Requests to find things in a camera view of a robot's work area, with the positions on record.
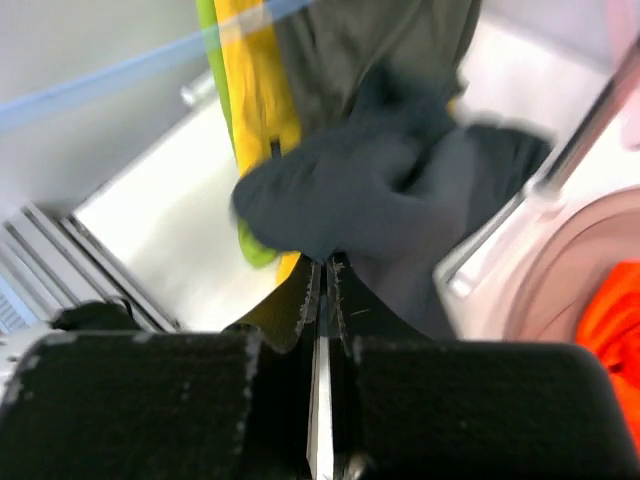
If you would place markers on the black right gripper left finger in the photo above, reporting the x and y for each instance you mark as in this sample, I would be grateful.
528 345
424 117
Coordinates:
138 405

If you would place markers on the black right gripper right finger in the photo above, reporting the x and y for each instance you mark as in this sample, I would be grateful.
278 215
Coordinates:
408 407

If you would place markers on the navy dark shorts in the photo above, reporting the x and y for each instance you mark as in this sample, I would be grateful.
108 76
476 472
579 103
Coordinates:
395 187

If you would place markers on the orange shorts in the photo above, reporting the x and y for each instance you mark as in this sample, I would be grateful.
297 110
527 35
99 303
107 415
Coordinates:
609 328

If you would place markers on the olive green shorts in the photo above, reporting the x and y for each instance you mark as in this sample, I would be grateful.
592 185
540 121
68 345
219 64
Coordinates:
328 47

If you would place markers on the yellow shorts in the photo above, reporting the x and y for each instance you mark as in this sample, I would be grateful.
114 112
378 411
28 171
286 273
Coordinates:
262 112

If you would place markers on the lime green shorts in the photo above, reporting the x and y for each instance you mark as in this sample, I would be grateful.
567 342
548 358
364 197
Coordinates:
220 75

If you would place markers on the translucent pink plastic basin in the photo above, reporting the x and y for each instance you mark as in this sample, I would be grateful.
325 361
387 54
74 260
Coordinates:
569 269

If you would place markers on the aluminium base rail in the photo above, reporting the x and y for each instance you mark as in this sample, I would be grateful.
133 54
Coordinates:
58 264

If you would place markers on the slotted grey cable duct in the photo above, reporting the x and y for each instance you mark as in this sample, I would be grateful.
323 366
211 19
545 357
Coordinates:
14 313

